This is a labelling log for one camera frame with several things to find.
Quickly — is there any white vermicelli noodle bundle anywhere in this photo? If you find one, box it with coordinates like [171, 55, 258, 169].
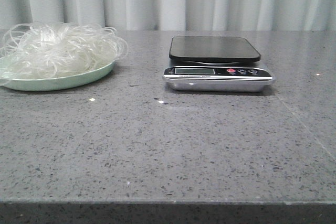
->
[1, 22, 128, 86]

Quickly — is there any black and silver kitchen scale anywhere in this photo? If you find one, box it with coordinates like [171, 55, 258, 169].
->
[163, 36, 275, 92]

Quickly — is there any white pleated curtain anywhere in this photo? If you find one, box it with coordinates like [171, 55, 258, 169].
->
[1, 0, 335, 31]

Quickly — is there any mint green round plate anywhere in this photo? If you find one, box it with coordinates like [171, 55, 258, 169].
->
[4, 60, 116, 92]

